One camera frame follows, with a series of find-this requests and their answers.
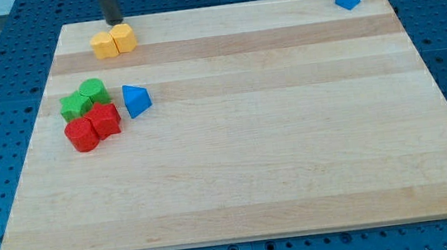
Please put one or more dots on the yellow hexagon block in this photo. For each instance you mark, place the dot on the yellow hexagon block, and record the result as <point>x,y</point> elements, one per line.
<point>124,38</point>

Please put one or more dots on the yellow heart block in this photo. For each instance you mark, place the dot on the yellow heart block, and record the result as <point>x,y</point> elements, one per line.
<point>103,45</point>

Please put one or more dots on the wooden board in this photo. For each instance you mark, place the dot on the wooden board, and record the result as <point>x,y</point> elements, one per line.
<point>269,119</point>

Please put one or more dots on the blue triangle block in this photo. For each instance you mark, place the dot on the blue triangle block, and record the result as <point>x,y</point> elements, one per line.
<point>136,99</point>

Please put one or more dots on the red star block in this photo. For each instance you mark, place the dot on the red star block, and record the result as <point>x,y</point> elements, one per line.
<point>105,119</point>

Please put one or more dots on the green cylinder block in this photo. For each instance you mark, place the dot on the green cylinder block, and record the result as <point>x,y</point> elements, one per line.
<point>95,90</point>

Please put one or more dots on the red cylinder block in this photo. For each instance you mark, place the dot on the red cylinder block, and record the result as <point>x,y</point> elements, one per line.
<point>82,135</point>

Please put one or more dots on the green star block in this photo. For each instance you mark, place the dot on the green star block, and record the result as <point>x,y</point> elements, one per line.
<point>74,106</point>

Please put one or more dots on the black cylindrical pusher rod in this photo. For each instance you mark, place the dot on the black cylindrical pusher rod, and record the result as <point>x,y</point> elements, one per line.
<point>111,11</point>

